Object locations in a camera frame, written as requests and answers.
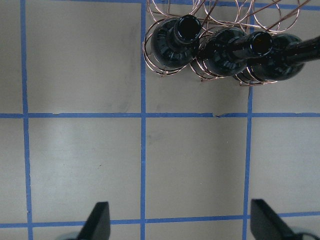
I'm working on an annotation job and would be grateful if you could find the dark wine bottle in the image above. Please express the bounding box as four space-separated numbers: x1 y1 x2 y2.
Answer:
197 27 273 77
248 33 320 82
150 14 202 69

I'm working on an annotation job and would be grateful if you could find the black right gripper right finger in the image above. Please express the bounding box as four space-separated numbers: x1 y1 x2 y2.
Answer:
250 199 300 240

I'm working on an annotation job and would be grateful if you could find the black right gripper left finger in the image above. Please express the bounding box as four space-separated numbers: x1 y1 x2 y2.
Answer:
77 201 111 240

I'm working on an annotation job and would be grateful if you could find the copper wire bottle basket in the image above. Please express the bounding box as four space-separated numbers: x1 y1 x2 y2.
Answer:
142 0 309 82

